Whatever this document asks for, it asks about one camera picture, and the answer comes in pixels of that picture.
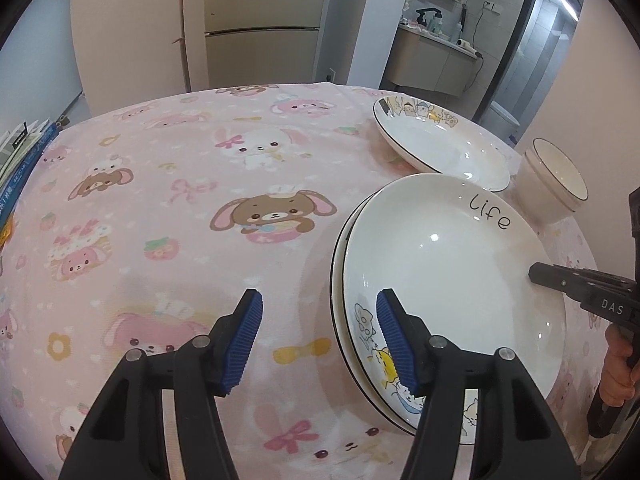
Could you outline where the white bowl dark rim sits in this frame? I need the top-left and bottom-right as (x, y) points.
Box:
(514, 138), (589, 224)

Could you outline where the white plate life lettering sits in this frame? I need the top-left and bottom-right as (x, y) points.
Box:
(342, 173), (570, 410)

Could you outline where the white plate pink rim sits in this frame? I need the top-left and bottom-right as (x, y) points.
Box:
(330, 198), (423, 436)

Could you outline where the white plate cartoon rim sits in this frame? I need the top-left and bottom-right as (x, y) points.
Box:
(372, 96), (510, 193)

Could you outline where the person's right hand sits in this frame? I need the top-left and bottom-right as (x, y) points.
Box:
(598, 325), (639, 408)

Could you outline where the white toilet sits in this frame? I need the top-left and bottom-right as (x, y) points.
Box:
(480, 101), (520, 142)

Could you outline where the pink cartoon tablecloth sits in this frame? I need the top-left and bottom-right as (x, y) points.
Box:
(0, 82), (601, 480)

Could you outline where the white hair dryer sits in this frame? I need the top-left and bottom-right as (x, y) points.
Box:
(457, 39), (476, 53)

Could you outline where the bathroom vanity cabinet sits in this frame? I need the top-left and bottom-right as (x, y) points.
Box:
(383, 26), (483, 98)

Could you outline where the stack of books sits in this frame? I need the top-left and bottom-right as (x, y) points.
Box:
(1, 122), (60, 229)

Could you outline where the black faucet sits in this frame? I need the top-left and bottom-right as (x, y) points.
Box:
(416, 8), (442, 32)

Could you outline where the beige three-door refrigerator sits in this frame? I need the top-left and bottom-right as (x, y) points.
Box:
(204, 0), (326, 88)

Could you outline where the broom with wooden handle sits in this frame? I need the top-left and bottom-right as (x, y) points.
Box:
(174, 0), (192, 93)

